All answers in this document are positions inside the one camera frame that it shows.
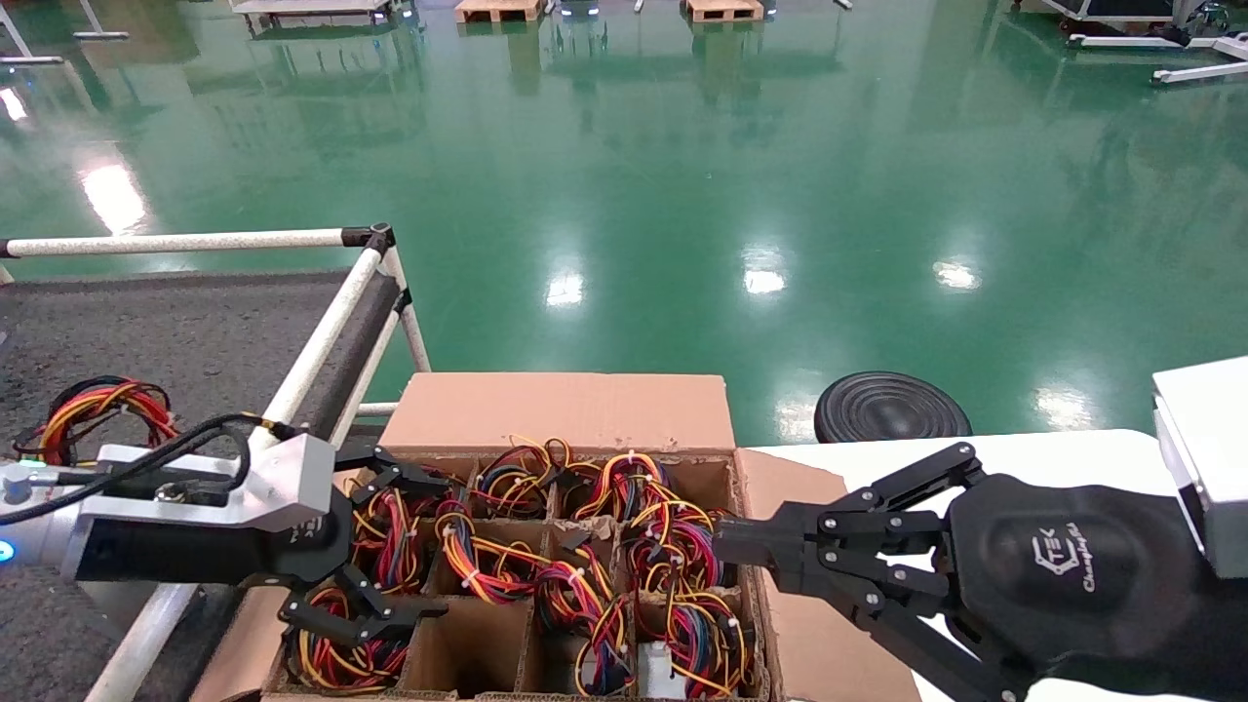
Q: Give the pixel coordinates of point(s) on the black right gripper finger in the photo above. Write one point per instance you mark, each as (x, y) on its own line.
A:
(770, 534)

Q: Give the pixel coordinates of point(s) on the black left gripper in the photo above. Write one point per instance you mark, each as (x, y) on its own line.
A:
(292, 556)

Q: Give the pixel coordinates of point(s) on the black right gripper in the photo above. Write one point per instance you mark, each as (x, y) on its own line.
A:
(1072, 575)

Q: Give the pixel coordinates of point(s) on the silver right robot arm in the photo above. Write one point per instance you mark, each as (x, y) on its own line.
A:
(1209, 458)

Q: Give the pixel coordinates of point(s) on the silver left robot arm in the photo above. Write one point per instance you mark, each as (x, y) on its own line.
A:
(49, 536)

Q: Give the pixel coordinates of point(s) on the brown cardboard divider box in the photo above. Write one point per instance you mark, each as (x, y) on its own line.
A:
(565, 409)

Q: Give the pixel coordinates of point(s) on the black round ribbed disc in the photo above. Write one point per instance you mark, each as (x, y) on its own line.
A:
(887, 405)

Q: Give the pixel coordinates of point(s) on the grey conveyor belt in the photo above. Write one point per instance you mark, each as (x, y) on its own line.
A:
(195, 331)

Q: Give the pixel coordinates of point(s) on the wooden pallet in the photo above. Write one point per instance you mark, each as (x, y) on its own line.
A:
(722, 10)
(499, 10)

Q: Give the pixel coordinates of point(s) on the grey metal platform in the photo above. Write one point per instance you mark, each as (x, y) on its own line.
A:
(312, 8)

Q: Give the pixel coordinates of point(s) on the dark wheeled cart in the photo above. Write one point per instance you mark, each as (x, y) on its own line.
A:
(580, 8)

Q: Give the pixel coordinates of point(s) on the grey metal stand legs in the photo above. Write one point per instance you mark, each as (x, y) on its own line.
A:
(29, 60)

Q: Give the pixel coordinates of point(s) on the white metal stand base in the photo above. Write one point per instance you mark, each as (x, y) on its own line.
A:
(1199, 73)

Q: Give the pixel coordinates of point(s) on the dark machine cart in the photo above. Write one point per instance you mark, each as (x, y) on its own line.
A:
(1111, 8)

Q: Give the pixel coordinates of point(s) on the white pipe frame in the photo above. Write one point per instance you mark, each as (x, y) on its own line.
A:
(195, 241)

